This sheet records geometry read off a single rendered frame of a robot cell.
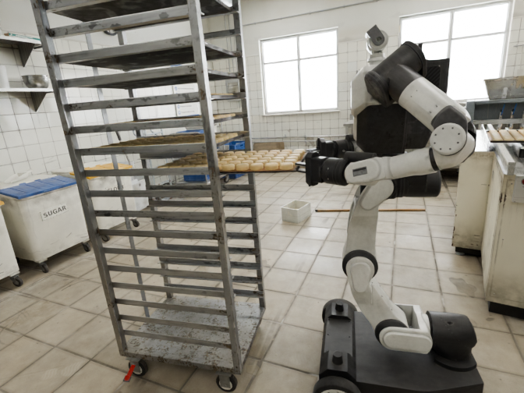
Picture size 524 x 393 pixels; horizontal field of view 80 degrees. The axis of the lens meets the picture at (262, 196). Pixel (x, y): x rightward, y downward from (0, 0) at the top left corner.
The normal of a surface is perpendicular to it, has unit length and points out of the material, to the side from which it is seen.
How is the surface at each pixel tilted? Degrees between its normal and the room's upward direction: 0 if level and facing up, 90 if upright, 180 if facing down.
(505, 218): 90
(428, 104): 73
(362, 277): 90
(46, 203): 91
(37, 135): 90
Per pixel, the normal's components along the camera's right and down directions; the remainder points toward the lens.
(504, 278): -0.52, 0.29
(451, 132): -0.69, -0.04
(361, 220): -0.18, 0.67
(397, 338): -0.25, 0.29
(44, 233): 0.89, 0.07
